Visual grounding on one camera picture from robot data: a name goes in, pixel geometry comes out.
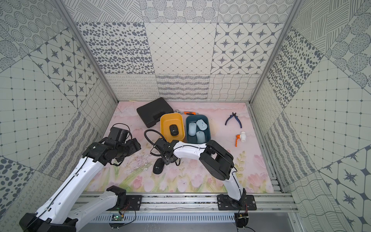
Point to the yellow plastic storage box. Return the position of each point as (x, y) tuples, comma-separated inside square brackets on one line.
[(168, 120)]

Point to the black right controller box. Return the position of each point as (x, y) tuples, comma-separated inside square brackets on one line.
[(241, 219)]

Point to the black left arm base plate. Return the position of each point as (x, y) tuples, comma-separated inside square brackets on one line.
[(130, 202)]

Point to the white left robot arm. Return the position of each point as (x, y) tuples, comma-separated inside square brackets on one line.
[(56, 215)]

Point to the white perforated cable tray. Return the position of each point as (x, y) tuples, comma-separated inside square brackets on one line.
[(169, 218)]

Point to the white orange plastic valve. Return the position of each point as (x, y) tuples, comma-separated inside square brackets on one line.
[(240, 137)]

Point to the large light blue mouse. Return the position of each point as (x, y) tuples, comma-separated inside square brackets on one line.
[(202, 125)]

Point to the black mouse blue mice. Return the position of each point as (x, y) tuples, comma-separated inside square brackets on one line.
[(174, 131)]

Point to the aluminium front rail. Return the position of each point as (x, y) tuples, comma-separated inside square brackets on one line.
[(208, 203)]

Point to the black plastic tool case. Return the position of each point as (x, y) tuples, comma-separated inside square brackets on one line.
[(151, 112)]

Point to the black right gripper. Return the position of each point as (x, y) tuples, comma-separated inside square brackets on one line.
[(166, 160)]

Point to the green circuit board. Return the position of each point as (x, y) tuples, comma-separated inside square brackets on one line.
[(116, 222)]

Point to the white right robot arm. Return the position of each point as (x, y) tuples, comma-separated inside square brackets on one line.
[(217, 161)]

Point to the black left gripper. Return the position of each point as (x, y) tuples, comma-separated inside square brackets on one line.
[(129, 145)]

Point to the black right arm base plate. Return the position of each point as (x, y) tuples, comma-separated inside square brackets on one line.
[(225, 203)]

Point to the teal plastic storage box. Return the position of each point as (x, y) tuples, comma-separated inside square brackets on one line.
[(194, 118)]

